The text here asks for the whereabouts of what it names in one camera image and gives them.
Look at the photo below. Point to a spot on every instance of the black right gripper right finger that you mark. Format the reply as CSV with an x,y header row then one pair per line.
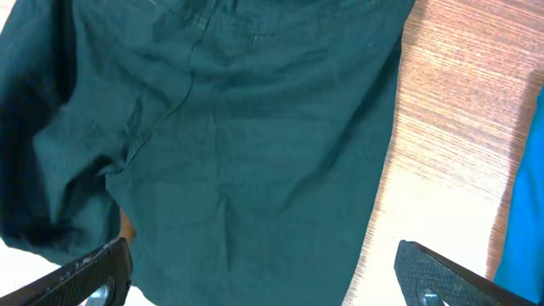
x,y
427,278

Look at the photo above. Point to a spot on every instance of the black shorts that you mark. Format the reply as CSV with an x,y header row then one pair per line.
x,y
244,140

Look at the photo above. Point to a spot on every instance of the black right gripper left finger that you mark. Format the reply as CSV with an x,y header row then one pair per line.
x,y
102,278

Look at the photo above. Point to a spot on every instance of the dark blue garment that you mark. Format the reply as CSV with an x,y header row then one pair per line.
x,y
521,267

